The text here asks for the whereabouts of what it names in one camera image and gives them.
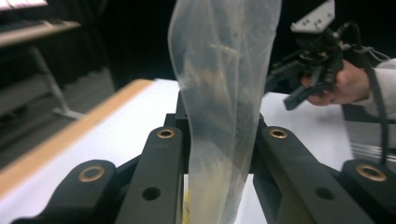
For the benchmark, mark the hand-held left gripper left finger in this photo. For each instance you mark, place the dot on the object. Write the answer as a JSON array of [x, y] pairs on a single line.
[[186, 146]]

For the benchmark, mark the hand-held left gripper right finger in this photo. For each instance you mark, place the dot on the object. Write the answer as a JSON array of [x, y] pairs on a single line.
[[257, 137]]

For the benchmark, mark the clear bag of dried seaweed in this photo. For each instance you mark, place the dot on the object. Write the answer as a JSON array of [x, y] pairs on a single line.
[[221, 93]]

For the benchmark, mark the yellow green seasoning pouch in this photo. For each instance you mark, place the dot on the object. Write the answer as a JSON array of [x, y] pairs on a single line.
[[186, 207]]

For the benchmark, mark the wooden desk with metal legs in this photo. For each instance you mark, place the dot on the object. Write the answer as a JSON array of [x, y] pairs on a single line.
[[46, 77]]

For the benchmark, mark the aluminium frame rail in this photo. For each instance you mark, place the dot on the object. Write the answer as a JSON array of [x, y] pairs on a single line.
[[373, 151]]

